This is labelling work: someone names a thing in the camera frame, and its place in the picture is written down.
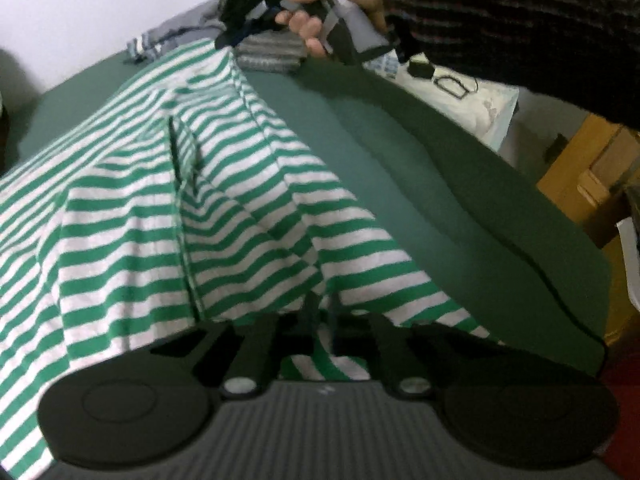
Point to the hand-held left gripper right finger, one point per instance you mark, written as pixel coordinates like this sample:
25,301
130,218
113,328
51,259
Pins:
340,332

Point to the grey striped cloth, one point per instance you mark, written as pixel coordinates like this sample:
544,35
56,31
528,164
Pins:
272,55

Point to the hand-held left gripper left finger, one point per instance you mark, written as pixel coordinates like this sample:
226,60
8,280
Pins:
310,325

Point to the person's right forearm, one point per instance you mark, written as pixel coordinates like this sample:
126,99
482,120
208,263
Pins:
500,20

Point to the red chair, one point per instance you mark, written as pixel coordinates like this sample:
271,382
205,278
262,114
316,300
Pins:
622,410

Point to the small table with pale cloth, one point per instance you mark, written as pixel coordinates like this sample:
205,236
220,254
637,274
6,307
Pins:
475,110

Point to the grey sweater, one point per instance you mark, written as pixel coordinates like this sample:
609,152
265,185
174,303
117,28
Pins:
185,25

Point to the green white striped shirt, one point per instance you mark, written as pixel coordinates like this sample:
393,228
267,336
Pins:
150,210

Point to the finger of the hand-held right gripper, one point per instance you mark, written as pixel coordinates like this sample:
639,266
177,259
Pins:
235,36

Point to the brown cardboard boxes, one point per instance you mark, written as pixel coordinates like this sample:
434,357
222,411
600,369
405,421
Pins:
595,170

